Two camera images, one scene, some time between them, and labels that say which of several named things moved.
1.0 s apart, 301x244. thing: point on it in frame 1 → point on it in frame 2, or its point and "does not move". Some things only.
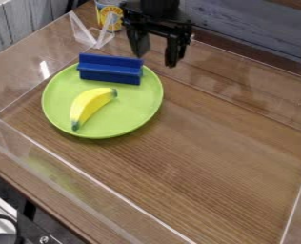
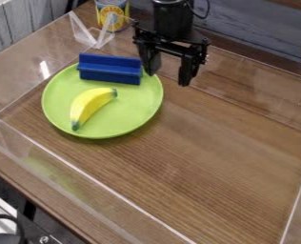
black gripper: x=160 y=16 → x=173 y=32
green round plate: x=124 y=115 does not move
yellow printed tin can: x=109 y=13 does not move
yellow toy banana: x=88 y=104 does not move
